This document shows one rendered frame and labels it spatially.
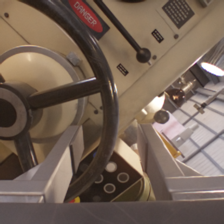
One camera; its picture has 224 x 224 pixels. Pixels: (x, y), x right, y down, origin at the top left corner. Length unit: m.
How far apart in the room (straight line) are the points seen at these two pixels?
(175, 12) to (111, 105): 0.34
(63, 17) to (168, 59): 0.32
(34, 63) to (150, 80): 0.29
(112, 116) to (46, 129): 0.21
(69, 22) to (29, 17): 0.29
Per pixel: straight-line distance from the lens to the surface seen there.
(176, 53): 0.49
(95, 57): 0.22
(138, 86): 0.47
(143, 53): 0.39
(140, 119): 0.53
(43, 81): 0.36
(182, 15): 0.50
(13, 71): 0.39
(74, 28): 0.22
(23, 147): 0.32
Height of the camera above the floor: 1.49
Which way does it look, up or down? 12 degrees down
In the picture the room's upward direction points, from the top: 47 degrees clockwise
